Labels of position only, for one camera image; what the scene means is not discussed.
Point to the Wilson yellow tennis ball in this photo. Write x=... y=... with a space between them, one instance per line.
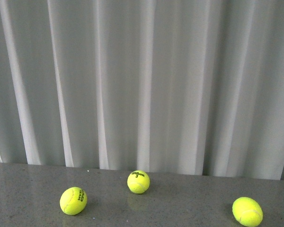
x=138 y=182

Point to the Head Team yellow tennis ball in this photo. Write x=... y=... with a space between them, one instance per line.
x=73 y=201

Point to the plain yellow tennis ball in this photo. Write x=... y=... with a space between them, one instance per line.
x=247 y=212

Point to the white pleated curtain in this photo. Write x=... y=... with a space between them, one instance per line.
x=181 y=86

